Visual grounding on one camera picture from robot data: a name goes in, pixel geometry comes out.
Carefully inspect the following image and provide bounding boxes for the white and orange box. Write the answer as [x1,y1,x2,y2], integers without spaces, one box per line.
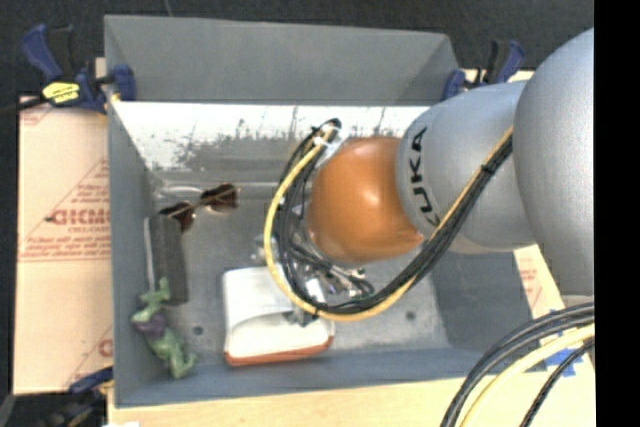
[221,266,336,368]

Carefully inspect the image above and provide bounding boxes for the brown sunglasses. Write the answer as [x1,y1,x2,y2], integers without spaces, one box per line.
[158,182,242,234]

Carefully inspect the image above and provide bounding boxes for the green and purple toy figure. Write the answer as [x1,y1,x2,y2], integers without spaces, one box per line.
[130,276,199,381]

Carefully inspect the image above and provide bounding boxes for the grey metal bin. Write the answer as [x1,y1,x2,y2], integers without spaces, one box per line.
[103,14,547,409]

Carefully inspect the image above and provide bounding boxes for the brown cardboard board red print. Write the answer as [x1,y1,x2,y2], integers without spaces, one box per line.
[12,97,569,397]

